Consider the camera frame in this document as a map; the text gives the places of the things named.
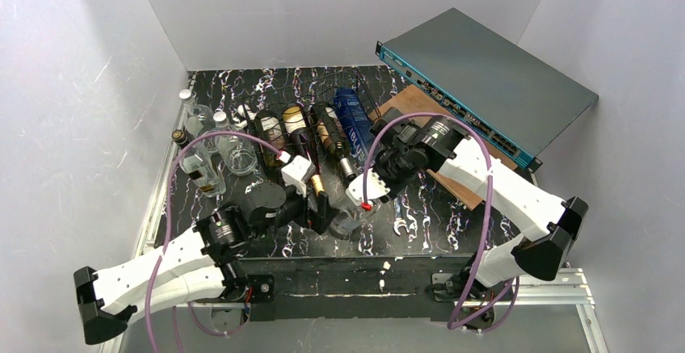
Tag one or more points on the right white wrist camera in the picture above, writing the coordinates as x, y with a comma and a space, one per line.
365, 188

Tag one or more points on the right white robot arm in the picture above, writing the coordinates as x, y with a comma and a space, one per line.
548, 225

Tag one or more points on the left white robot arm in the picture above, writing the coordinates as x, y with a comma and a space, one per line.
200, 263

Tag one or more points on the teal network switch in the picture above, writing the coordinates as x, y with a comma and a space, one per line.
512, 99

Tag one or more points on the clear bottle brown neck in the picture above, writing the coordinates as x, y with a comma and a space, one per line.
350, 216

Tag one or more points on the dark wine bottle gold cap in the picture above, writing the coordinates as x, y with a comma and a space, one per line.
303, 142

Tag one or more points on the brown wooden board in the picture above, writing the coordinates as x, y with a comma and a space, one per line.
412, 104

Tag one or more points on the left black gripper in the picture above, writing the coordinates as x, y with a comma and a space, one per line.
316, 209

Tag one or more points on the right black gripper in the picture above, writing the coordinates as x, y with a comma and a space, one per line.
376, 163

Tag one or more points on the clear bottle dark label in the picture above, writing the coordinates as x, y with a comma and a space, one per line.
237, 153

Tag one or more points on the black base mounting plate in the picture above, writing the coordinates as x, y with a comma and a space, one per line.
348, 287

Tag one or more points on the dark wine bottle silver cap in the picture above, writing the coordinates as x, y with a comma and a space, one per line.
270, 128

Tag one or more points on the black wire wine rack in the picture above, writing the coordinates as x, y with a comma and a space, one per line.
304, 92

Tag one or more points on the blue label clear bottle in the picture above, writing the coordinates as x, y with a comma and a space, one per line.
355, 122

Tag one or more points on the silver combination wrench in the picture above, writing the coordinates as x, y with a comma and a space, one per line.
399, 224

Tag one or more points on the clear bottle gold label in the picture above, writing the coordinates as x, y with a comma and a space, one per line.
198, 165

